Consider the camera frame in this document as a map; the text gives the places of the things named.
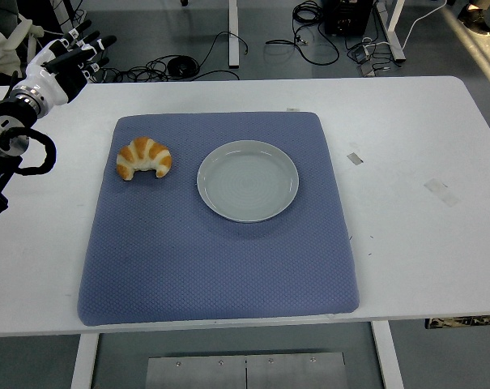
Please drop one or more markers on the large clear tape piece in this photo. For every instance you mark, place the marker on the large clear tape piece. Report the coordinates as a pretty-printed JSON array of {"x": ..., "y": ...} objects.
[{"x": 441, "y": 192}]

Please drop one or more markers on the black equipment box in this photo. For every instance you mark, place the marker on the black equipment box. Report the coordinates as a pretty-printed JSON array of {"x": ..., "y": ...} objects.
[{"x": 348, "y": 16}]

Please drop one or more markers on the grey metal plate with screws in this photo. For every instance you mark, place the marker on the grey metal plate with screws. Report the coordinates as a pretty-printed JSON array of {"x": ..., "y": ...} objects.
[{"x": 244, "y": 370}]

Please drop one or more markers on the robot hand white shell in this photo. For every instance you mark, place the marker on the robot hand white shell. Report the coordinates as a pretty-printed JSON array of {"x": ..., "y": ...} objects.
[{"x": 56, "y": 87}]

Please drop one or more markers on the round grey plate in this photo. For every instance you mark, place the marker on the round grey plate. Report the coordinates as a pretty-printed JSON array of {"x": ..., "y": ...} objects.
[{"x": 248, "y": 190}]

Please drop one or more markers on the grey power adapter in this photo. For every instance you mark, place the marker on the grey power adapter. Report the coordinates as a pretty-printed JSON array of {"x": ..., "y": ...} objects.
[{"x": 364, "y": 54}]

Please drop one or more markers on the small grey tape piece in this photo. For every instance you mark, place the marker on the small grey tape piece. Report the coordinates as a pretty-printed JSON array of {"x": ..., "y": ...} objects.
[{"x": 355, "y": 159}]

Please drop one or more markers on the camouflage patterned bracket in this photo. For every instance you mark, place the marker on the camouflage patterned bracket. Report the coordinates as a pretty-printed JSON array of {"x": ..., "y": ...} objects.
[{"x": 463, "y": 321}]

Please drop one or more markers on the white background desk leg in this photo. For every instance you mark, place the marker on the white background desk leg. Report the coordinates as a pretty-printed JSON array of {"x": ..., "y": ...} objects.
[
  {"x": 395, "y": 32},
  {"x": 233, "y": 32}
]

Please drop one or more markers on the blue quilted mat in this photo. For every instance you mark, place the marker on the blue quilted mat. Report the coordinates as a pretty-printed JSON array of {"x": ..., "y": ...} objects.
[{"x": 208, "y": 275}]

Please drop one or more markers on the person's foot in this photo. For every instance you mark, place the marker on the person's foot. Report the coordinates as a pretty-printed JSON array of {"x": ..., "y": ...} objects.
[{"x": 475, "y": 18}]

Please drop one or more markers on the white padded tube frame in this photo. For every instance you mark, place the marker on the white padded tube frame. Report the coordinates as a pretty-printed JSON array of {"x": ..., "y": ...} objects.
[{"x": 22, "y": 30}]

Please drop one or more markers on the white table leg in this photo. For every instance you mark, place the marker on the white table leg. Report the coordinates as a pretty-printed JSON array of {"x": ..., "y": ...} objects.
[
  {"x": 388, "y": 356},
  {"x": 84, "y": 360}
]

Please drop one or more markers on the golden croissant bread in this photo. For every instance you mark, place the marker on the golden croissant bread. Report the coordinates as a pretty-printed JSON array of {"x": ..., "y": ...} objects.
[{"x": 147, "y": 152}]

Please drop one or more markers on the round black floor device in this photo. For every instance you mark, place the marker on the round black floor device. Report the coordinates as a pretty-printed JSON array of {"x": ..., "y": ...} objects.
[{"x": 181, "y": 67}]

